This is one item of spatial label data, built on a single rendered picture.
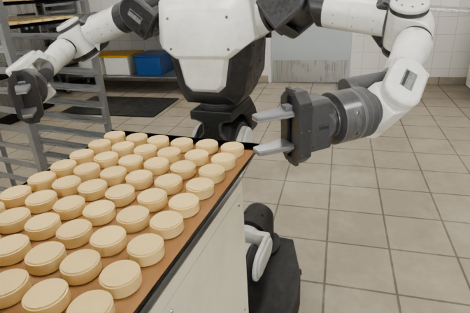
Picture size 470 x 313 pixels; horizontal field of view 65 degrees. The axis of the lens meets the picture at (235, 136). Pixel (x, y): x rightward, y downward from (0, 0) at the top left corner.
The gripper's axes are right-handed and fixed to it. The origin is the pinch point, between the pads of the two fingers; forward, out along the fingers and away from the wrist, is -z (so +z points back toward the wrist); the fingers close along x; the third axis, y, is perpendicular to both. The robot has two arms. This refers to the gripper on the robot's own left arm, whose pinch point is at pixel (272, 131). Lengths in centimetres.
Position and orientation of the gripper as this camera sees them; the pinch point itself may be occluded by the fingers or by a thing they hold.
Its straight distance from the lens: 57.8
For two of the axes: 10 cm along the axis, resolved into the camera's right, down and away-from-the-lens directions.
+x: -0.5, -9.2, -3.8
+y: 4.1, 3.2, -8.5
